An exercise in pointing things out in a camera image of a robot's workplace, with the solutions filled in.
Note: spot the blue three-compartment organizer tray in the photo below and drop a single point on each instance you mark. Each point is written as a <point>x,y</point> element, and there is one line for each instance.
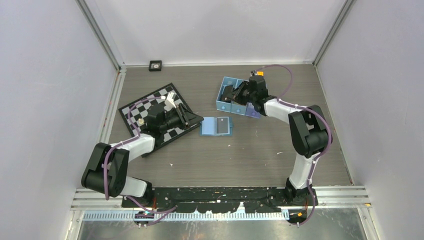
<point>226,105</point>

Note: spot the small black square device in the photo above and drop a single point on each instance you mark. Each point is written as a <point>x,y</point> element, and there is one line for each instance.
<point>155,66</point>

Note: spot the black credit card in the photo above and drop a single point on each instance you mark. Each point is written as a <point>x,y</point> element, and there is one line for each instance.
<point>223,126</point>

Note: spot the light blue card holder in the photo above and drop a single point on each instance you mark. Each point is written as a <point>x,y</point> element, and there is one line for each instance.
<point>208,127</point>

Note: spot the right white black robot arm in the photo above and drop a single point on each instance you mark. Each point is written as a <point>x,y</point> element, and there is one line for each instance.
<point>309,131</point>

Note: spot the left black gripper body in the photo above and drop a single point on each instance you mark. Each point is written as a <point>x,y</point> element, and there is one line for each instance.
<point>171,121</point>

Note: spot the black white chessboard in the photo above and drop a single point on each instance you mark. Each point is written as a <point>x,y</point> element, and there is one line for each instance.
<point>138,109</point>

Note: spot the black card in tray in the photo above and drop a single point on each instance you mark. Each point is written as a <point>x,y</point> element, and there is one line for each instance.
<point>227,94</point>

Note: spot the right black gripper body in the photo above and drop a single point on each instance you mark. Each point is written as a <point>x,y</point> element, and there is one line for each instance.
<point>252,95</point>

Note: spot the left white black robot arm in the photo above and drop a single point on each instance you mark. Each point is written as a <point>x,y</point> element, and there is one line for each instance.
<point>107,169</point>

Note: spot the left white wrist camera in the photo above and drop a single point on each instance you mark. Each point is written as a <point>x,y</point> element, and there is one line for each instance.
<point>169,99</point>

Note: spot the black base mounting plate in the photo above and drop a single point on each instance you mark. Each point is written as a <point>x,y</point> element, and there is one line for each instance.
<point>220,200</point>

